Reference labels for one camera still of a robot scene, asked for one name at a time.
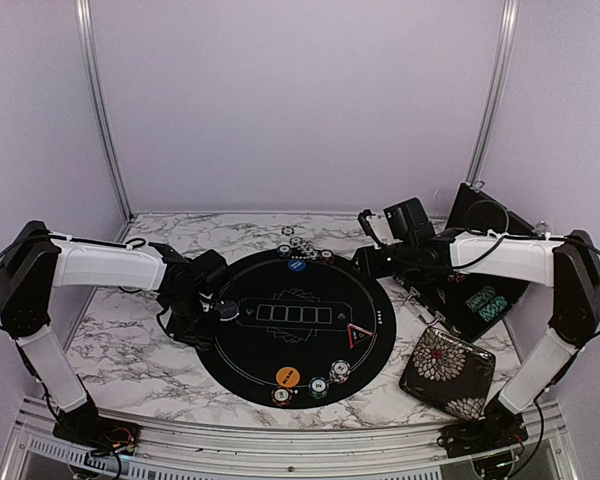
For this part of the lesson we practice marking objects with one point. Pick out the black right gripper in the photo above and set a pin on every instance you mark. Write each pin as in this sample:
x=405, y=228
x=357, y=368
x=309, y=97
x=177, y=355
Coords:
x=365, y=255

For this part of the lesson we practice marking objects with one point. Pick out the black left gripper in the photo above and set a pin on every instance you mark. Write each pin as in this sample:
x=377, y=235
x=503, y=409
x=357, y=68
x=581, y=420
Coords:
x=204, y=336

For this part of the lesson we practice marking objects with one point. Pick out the red black hundred chip stack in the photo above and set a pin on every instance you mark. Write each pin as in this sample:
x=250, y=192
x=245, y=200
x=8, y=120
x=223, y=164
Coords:
x=326, y=256

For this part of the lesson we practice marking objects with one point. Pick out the red triangular marker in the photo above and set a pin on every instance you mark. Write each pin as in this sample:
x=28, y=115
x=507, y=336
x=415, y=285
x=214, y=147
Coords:
x=357, y=335

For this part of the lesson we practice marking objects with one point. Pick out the green fifty poker chip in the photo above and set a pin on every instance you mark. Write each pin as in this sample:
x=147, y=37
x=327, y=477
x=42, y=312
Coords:
x=284, y=251

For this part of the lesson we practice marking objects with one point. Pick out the blue small blind button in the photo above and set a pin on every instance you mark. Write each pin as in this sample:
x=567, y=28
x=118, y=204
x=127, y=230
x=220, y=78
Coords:
x=297, y=265

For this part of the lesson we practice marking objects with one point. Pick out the orange big blind button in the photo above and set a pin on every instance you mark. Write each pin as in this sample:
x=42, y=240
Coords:
x=287, y=377

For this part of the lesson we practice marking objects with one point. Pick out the blue orange chip stack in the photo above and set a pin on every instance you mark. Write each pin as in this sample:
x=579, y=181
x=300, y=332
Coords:
x=339, y=371

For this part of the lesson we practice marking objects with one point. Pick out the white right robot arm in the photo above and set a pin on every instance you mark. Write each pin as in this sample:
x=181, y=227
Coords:
x=568, y=268

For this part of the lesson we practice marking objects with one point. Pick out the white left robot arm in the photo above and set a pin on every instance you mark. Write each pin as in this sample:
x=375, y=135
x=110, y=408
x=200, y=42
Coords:
x=48, y=278

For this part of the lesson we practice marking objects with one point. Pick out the silver dealer button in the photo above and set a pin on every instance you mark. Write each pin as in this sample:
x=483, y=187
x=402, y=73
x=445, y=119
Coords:
x=228, y=310

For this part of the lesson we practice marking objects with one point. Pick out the black poker chip case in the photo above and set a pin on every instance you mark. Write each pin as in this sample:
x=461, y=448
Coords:
x=470, y=305

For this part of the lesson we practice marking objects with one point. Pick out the blue orange chips on marble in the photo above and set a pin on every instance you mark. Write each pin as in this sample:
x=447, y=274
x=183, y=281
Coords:
x=303, y=249

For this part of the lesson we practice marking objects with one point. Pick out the round black poker mat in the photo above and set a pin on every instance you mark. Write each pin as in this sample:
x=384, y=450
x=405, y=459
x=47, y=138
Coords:
x=299, y=319

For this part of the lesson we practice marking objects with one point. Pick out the floral fabric pouch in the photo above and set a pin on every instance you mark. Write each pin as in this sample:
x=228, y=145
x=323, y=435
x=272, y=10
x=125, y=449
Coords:
x=449, y=374

